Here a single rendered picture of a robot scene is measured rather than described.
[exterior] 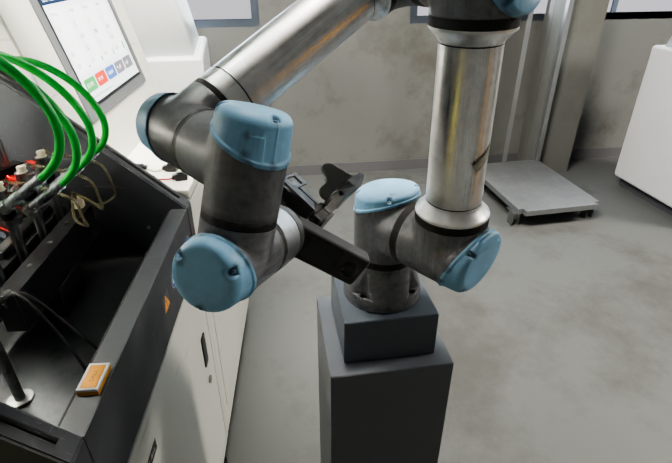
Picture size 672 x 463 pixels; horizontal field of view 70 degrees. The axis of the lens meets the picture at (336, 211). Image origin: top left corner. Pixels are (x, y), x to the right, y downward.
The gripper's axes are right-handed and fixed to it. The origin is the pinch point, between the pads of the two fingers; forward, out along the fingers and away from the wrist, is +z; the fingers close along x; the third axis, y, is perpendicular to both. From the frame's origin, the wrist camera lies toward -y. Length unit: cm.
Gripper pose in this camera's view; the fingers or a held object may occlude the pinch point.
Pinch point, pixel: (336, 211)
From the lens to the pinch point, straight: 76.1
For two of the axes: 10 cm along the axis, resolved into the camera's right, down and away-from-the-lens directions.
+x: -6.1, 7.0, 3.6
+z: 3.0, -2.2, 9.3
